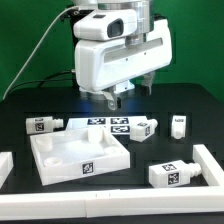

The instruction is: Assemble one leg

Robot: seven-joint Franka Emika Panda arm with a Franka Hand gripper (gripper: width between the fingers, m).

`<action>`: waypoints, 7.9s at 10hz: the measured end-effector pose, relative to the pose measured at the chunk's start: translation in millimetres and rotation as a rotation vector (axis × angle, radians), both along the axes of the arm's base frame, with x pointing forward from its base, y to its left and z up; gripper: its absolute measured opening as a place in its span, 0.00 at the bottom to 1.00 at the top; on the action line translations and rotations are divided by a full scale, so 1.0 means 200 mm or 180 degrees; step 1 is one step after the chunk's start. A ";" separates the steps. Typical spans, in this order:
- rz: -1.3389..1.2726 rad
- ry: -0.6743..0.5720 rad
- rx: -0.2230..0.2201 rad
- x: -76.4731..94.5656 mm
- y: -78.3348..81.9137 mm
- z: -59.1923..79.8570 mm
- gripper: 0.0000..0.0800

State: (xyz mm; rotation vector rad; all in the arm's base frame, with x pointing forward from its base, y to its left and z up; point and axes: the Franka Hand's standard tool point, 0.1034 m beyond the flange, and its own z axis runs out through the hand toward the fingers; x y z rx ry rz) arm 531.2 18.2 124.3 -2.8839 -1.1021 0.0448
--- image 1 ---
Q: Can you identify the white marker sheet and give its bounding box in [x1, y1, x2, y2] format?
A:
[66, 116, 147, 130]

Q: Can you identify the white fence obstacle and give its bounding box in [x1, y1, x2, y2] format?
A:
[0, 144, 224, 221]

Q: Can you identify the grey cable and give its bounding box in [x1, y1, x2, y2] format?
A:
[2, 6, 80, 100]

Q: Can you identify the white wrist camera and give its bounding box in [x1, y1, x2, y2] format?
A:
[73, 9, 137, 41]

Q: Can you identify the white square tabletop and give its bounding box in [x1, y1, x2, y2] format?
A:
[30, 127, 130, 186]

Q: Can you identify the black cable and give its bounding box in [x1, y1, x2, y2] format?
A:
[5, 69, 76, 98]

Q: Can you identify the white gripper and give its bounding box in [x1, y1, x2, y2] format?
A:
[75, 19, 172, 110]

